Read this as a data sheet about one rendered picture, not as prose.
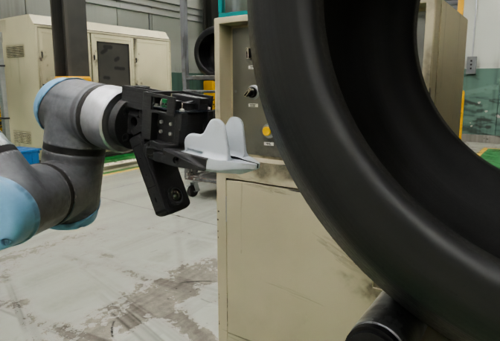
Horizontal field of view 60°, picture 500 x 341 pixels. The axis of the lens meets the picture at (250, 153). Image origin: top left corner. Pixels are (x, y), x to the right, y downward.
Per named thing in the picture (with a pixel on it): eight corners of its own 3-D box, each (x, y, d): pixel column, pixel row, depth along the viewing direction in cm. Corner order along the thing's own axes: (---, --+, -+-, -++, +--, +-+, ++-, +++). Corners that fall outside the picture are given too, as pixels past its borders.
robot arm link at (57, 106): (79, 137, 73) (86, 77, 71) (129, 152, 66) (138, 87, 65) (24, 136, 65) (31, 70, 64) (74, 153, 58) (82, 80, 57)
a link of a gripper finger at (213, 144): (245, 127, 44) (180, 113, 49) (240, 182, 46) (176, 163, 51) (262, 124, 47) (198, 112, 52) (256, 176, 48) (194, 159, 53)
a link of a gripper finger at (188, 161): (198, 160, 47) (142, 144, 52) (197, 173, 47) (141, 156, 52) (225, 154, 51) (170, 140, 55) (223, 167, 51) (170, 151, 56)
